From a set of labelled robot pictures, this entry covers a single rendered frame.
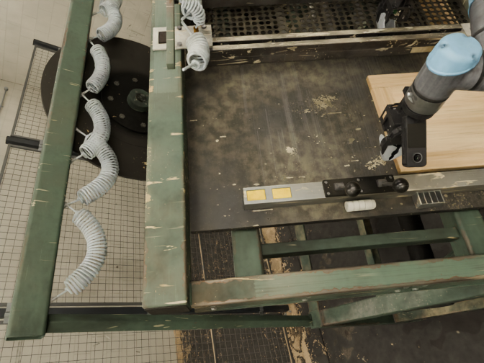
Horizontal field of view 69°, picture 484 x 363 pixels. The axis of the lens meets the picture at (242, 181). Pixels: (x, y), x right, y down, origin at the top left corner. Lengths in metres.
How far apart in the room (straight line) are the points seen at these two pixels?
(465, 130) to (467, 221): 0.29
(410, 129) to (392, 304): 1.05
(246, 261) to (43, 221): 0.70
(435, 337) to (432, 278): 1.61
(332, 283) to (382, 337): 1.93
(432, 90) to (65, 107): 1.27
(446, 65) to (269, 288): 0.58
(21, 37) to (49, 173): 6.02
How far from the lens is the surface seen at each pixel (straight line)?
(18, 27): 7.25
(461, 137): 1.28
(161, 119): 1.03
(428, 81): 0.77
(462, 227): 1.19
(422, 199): 1.10
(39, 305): 1.26
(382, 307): 1.78
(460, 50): 0.75
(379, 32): 1.40
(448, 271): 1.02
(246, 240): 0.99
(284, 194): 0.96
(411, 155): 0.85
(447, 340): 2.55
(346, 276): 0.91
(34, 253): 1.30
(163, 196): 0.90
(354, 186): 0.88
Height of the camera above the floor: 2.21
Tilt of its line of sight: 30 degrees down
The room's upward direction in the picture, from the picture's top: 79 degrees counter-clockwise
